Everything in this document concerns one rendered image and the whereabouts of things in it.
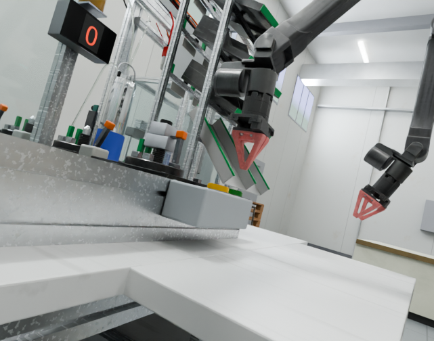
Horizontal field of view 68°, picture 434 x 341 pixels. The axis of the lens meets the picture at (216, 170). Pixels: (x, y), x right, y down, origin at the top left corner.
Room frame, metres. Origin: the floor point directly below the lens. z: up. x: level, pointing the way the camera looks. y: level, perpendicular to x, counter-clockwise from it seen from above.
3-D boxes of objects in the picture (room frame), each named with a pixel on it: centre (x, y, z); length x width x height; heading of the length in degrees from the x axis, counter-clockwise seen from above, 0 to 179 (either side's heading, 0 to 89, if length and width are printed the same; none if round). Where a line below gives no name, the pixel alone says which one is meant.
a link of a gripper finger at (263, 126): (0.63, -0.05, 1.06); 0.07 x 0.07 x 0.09; 64
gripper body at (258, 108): (0.64, -0.05, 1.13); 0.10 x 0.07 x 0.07; 154
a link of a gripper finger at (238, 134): (0.65, -0.06, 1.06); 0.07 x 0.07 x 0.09; 64
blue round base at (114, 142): (1.65, 0.58, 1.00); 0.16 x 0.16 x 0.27
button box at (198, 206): (0.58, -0.01, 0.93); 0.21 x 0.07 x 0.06; 153
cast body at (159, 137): (0.76, 0.15, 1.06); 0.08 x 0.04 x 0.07; 63
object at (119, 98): (1.65, 0.58, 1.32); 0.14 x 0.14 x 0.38
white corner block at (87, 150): (0.71, 0.27, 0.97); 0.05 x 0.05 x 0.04; 63
